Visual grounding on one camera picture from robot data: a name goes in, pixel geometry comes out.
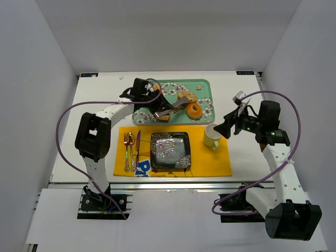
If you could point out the iridescent table knife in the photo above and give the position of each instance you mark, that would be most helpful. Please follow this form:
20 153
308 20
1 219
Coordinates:
137 147

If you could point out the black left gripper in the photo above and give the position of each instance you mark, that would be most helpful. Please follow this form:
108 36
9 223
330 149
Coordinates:
159 104

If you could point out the pale speckled bagel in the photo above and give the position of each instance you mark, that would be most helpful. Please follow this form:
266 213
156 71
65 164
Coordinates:
184 93

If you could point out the iridescent fork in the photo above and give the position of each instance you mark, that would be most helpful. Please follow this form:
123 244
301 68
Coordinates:
126 143

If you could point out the pale green white mug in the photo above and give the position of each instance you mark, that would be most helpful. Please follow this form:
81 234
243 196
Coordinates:
211 137

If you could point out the metal serving tongs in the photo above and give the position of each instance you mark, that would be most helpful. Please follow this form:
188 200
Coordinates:
179 105

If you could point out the left blue corner label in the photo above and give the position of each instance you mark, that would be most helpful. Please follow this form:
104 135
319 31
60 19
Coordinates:
89 75

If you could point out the iridescent spoon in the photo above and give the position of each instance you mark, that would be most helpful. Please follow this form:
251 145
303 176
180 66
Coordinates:
131 143

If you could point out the orange bread loaf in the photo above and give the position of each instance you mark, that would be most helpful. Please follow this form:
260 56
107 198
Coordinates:
157 87

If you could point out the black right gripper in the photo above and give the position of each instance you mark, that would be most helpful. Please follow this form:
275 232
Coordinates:
234 125

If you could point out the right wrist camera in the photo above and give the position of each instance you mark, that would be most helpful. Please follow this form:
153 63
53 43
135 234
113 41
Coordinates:
238 100

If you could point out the black floral square plate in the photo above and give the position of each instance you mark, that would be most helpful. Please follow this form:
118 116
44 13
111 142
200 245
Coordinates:
170 150

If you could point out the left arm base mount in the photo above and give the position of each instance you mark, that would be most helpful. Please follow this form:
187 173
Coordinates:
96 206

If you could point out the green floral serving tray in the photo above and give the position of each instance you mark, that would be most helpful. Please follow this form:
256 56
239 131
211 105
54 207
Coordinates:
199 87

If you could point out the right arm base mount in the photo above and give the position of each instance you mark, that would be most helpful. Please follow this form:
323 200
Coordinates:
238 203

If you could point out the brown bread slice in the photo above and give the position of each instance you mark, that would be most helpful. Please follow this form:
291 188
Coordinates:
164 118

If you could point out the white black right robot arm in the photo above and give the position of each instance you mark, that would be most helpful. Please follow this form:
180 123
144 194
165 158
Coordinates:
290 215

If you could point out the golden glazed bagel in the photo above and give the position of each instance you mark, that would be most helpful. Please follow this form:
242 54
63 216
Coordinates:
194 110

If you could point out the right blue corner label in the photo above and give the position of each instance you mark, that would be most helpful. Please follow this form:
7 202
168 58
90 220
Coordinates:
245 73

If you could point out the blue corner label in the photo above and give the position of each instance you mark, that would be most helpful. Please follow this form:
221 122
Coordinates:
89 75
245 73

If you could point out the aluminium table frame rail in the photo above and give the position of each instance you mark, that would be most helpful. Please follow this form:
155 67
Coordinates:
162 186

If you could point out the yellow cloth placemat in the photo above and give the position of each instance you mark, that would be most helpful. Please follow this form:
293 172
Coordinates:
205 162

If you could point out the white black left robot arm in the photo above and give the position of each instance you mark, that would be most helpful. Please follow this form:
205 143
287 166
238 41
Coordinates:
94 137

